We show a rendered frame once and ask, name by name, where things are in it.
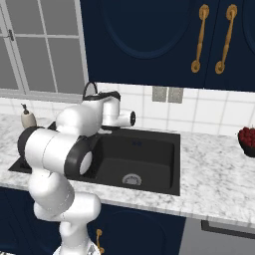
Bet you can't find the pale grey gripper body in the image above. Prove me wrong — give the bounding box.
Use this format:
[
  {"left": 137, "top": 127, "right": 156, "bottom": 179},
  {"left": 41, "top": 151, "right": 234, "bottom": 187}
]
[{"left": 98, "top": 126, "right": 114, "bottom": 135}]

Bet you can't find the black arched sink faucet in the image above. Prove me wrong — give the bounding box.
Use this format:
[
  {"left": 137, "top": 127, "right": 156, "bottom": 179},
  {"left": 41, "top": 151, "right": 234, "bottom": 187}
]
[{"left": 82, "top": 81, "right": 100, "bottom": 101}]

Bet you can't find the black sink basin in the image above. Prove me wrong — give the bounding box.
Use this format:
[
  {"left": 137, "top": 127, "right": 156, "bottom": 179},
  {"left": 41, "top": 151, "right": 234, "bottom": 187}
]
[{"left": 8, "top": 121, "right": 182, "bottom": 197}]

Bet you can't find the round metal sink drain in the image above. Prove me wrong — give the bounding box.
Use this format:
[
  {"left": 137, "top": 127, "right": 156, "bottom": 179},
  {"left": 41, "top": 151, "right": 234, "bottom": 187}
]
[{"left": 122, "top": 172, "right": 143, "bottom": 186}]

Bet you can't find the beige soap dispenser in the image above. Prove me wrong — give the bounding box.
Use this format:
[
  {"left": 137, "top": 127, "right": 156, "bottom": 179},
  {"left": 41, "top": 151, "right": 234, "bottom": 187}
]
[{"left": 20, "top": 103, "right": 38, "bottom": 130}]

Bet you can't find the white framed window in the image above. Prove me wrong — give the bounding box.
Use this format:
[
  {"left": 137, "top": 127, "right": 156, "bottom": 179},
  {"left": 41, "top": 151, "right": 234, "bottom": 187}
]
[{"left": 0, "top": 0, "right": 91, "bottom": 105}]

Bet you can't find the navy base cupboard door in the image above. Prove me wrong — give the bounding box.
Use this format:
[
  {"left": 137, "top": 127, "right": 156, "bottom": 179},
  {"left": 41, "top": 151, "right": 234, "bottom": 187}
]
[
  {"left": 85, "top": 202, "right": 187, "bottom": 255},
  {"left": 0, "top": 185, "right": 64, "bottom": 255}
]

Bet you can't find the dark window latch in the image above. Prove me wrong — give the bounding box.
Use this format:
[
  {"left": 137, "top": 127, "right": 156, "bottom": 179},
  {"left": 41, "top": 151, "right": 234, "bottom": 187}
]
[{"left": 6, "top": 29, "right": 16, "bottom": 43}]

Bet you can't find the red fruit pile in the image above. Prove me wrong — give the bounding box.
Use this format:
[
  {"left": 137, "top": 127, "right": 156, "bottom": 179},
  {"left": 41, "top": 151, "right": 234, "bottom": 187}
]
[{"left": 238, "top": 126, "right": 255, "bottom": 148}]

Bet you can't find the black bowl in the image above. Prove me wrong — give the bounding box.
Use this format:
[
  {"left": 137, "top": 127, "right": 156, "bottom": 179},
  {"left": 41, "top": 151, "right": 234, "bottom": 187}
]
[{"left": 237, "top": 131, "right": 255, "bottom": 158}]

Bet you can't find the grey dishwasher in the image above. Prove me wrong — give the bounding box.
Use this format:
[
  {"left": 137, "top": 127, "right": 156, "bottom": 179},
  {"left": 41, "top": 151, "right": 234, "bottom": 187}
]
[{"left": 178, "top": 216, "right": 255, "bottom": 255}]

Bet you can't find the grey wall outlet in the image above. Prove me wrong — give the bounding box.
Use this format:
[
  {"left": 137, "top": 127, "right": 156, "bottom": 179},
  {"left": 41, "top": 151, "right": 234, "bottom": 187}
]
[
  {"left": 167, "top": 87, "right": 184, "bottom": 105},
  {"left": 151, "top": 86, "right": 168, "bottom": 104}
]

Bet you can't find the navy wall cupboard door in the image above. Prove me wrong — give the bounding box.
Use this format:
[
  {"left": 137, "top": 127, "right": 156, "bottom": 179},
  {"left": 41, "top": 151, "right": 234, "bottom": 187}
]
[
  {"left": 79, "top": 0, "right": 221, "bottom": 90},
  {"left": 203, "top": 0, "right": 255, "bottom": 94}
]

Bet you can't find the small gold cupboard handle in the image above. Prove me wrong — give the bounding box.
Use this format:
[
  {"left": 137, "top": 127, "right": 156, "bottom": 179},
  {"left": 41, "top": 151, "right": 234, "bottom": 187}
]
[{"left": 95, "top": 228, "right": 106, "bottom": 255}]

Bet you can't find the dark dishwasher handle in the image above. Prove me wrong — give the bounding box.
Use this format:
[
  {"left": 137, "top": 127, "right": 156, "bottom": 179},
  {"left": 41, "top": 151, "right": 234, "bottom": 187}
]
[{"left": 200, "top": 219, "right": 255, "bottom": 241}]

